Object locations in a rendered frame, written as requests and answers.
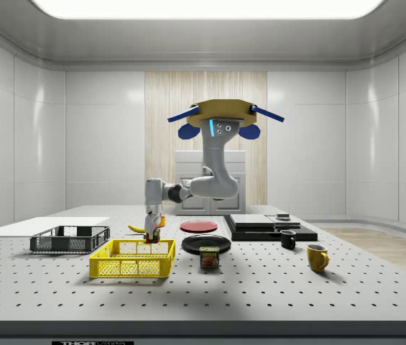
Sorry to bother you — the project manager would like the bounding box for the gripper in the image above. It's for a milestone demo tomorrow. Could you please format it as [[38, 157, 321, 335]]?
[[145, 214, 162, 241]]

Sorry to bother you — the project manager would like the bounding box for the red plate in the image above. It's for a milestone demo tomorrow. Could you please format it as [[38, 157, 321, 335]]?
[[180, 220, 218, 233]]

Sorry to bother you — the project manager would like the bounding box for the black plate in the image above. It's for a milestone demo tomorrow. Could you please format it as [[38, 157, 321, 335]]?
[[181, 234, 232, 254]]

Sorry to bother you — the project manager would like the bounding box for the yellow basket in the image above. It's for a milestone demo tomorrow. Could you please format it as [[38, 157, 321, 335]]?
[[88, 239, 177, 279]]

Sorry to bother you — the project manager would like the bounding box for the white cabinet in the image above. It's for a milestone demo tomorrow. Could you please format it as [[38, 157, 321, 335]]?
[[175, 149, 247, 216]]

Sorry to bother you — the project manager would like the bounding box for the flat-sided can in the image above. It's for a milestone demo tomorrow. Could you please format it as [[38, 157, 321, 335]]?
[[198, 246, 221, 269]]

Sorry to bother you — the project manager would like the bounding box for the dark grey basket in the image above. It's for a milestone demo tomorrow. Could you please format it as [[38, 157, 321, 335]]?
[[29, 225, 111, 252]]

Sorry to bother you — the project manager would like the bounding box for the black stove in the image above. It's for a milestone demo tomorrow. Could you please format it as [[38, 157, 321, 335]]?
[[223, 213, 318, 242]]

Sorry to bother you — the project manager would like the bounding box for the white board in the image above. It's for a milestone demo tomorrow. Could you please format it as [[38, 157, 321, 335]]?
[[0, 216, 112, 237]]

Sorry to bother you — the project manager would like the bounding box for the drone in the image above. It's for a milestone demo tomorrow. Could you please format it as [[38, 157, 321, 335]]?
[[167, 99, 285, 140]]

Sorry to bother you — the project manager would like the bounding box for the black mug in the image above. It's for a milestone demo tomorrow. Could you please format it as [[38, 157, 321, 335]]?
[[280, 229, 297, 249]]

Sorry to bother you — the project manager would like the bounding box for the yellow mug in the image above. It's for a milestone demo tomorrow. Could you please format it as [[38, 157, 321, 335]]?
[[306, 244, 330, 272]]

